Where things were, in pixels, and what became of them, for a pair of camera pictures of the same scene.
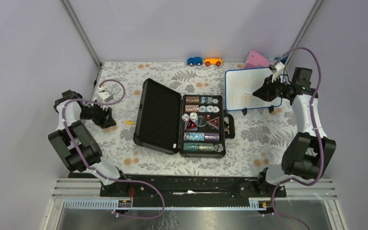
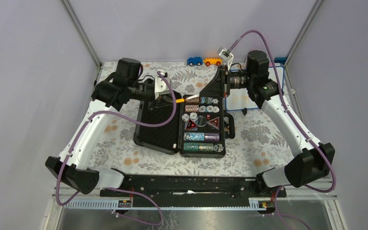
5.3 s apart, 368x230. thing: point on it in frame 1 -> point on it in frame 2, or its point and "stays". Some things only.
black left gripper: x=104 y=119 -> x=163 y=99
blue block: x=282 y=60 stays
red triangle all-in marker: x=191 y=125 stays
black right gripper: x=265 y=92 -> x=215 y=89
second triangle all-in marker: x=214 y=122 stays
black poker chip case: x=190 y=125 stays
